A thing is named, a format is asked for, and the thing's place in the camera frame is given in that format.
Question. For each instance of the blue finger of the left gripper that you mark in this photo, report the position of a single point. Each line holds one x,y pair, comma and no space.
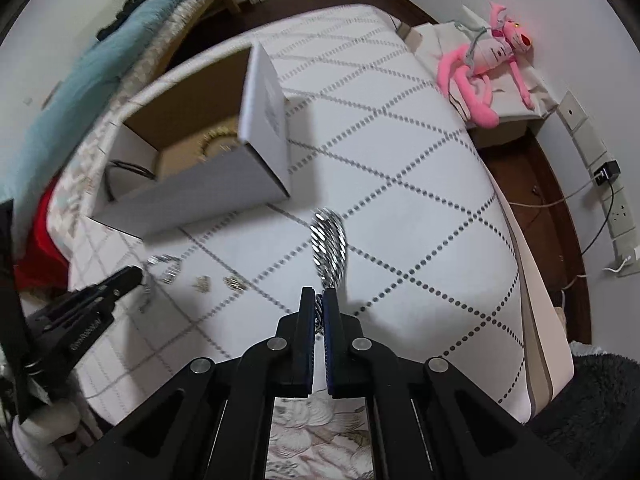
114,287

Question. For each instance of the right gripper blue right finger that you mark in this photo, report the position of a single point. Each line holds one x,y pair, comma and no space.
334,345

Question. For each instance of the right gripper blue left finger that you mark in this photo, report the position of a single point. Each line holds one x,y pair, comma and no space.
303,344

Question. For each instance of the gold crystal earring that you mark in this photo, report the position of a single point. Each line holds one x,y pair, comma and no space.
234,283
202,284

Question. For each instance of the red blanket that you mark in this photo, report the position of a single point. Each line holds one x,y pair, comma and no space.
42,266

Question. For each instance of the black headband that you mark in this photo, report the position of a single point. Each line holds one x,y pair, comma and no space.
124,166

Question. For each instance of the white diamond pattern tablecloth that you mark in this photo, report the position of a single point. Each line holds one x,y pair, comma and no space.
452,342

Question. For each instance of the white cardboard box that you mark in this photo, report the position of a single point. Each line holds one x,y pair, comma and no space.
215,139

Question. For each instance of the light blue quilt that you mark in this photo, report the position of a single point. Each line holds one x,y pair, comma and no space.
60,127

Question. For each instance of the black fluffy rug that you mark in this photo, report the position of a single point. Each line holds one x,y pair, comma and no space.
593,423

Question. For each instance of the white cloth covered box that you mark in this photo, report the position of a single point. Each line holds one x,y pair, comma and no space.
430,42

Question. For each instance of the pink panther plush toy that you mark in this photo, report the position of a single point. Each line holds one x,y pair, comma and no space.
499,43

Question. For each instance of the white power strip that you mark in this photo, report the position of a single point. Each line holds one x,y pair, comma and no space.
606,188

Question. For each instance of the black clothing on bed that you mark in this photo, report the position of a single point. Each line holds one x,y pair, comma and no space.
120,18

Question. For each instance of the black power adapter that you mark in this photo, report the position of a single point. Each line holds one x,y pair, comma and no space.
607,173

